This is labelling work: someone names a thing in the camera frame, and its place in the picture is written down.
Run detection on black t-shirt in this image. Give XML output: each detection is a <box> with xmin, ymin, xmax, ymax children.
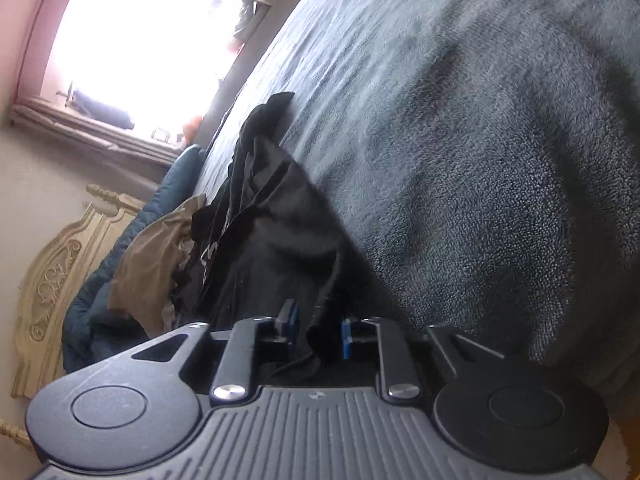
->
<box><xmin>170</xmin><ymin>92</ymin><xmax>366</xmax><ymax>386</ymax></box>

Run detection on beige clothes pile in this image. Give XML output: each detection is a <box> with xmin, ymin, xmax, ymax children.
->
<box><xmin>107</xmin><ymin>194</ymin><xmax>206</xmax><ymax>338</ymax></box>

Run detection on clothes on window sill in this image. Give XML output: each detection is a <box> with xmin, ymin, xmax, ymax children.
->
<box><xmin>231</xmin><ymin>0</ymin><xmax>258</xmax><ymax>53</ymax></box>

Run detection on blue duvet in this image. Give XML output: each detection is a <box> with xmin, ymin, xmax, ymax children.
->
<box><xmin>62</xmin><ymin>145</ymin><xmax>205</xmax><ymax>374</ymax></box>

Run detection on cream carved headboard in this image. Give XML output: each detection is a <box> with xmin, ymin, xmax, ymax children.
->
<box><xmin>11</xmin><ymin>184</ymin><xmax>144</xmax><ymax>399</ymax></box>

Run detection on grey bed blanket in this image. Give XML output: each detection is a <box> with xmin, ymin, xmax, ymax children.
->
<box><xmin>196</xmin><ymin>0</ymin><xmax>639</xmax><ymax>396</ymax></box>

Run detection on orange item on sill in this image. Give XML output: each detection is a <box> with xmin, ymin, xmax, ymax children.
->
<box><xmin>182</xmin><ymin>116</ymin><xmax>203</xmax><ymax>148</ymax></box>

